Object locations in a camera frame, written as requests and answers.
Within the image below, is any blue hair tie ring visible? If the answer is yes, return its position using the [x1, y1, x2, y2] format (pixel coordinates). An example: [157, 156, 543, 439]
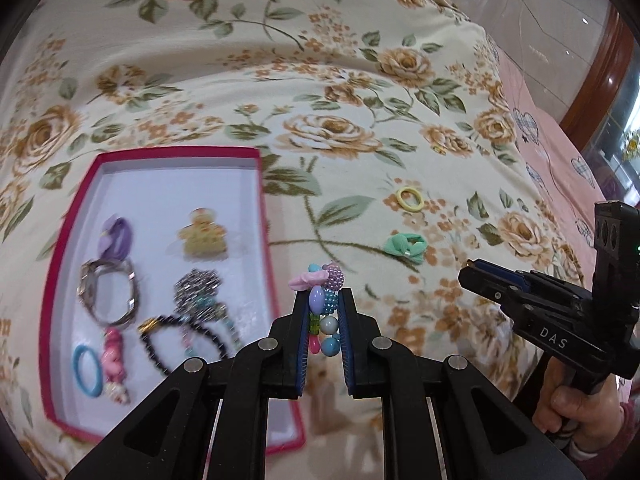
[71, 342, 106, 399]

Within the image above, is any beaded charm string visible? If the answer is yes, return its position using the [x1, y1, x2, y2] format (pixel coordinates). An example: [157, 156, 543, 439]
[181, 297, 244, 359]

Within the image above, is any yellow gingerbread hair clip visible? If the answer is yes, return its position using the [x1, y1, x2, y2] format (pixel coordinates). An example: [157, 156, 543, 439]
[178, 208, 227, 259]

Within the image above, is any purple bow hair tie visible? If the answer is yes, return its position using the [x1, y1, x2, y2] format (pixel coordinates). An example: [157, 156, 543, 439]
[98, 214, 138, 264]

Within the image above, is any colorful bead bracelet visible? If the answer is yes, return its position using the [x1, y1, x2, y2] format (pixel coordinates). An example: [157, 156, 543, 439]
[287, 261, 347, 359]

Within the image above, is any red white jewelry box tray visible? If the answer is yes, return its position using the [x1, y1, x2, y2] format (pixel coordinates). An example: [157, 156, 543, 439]
[38, 146, 278, 443]

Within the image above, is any person's right hand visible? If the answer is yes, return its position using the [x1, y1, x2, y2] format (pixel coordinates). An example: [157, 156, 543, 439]
[533, 358, 625, 453]

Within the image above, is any pink cartoon charm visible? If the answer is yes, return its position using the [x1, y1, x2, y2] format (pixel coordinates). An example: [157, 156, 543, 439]
[100, 327, 130, 405]

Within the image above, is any sparkly silver black hair accessory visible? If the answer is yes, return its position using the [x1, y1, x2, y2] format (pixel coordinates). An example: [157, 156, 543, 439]
[174, 269, 228, 323]

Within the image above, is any floral cream bedspread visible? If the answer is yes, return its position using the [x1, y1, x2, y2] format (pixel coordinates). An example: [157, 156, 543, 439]
[1, 0, 584, 479]

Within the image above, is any black bead bracelet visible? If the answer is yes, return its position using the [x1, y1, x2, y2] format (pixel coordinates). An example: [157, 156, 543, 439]
[136, 313, 237, 380]

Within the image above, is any green bow hair tie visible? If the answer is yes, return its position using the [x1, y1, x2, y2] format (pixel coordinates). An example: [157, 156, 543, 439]
[383, 231, 430, 266]

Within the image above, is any brown wooden furniture frame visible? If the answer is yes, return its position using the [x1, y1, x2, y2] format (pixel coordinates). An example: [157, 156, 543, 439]
[560, 4, 634, 151]

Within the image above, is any yellow hair tie ring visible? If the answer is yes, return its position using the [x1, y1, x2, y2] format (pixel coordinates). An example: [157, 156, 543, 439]
[394, 185, 426, 213]

